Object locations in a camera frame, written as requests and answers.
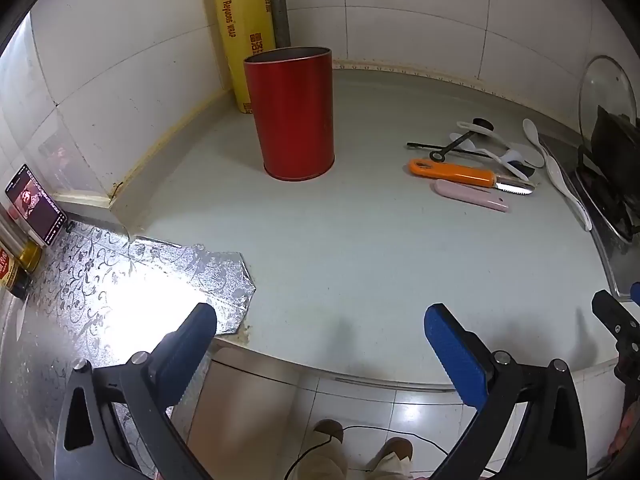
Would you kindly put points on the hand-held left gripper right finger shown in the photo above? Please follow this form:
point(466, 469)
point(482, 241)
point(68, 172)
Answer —
point(455, 355)

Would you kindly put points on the red label bottle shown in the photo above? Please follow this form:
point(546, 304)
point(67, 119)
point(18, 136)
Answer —
point(6, 267)

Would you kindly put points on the white patterned sealing strip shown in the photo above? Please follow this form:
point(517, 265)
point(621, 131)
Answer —
point(400, 69)

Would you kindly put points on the grey pipe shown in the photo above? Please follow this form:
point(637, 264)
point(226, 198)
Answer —
point(279, 5)

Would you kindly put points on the black lidded pot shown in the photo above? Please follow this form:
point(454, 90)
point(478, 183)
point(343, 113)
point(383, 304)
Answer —
point(615, 160)

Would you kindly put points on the yellow cling wrap roll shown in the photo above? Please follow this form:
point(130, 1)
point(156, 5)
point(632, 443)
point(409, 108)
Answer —
point(245, 35)

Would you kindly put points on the red metal canister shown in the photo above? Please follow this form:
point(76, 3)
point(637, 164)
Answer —
point(290, 115)

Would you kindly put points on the pink sheathed knife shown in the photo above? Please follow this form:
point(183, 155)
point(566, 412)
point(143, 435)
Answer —
point(470, 196)

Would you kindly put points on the beige trousers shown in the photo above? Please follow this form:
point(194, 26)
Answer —
point(320, 462)

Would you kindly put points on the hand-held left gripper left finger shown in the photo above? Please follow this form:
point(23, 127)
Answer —
point(192, 337)

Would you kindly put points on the white ceramic spoon blue lettering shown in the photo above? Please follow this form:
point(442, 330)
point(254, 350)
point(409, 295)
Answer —
point(567, 195)

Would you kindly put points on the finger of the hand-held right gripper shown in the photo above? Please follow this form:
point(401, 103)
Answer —
point(607, 310)
point(635, 292)

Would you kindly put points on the glass pot lid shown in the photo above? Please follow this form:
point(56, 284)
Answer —
point(600, 85)

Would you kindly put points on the person's left shoe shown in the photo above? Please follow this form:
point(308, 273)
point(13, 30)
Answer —
point(327, 431)

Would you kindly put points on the person's shoe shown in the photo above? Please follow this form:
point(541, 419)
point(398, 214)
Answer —
point(327, 431)
point(395, 450)

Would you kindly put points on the amber liquid bottle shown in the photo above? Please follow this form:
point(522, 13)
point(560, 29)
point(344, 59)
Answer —
point(30, 256)

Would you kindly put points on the smartphone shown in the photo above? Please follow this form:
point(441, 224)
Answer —
point(35, 205)

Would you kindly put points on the person's right hand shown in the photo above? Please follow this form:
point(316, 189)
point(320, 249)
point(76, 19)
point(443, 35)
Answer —
point(622, 437)

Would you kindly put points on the person's right shoe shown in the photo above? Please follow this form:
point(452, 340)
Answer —
point(395, 450)

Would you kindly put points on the white dimpled rice paddle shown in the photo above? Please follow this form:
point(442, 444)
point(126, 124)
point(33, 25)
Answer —
point(467, 126)

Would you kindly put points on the steel gas stove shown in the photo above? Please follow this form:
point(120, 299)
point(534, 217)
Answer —
point(612, 260)

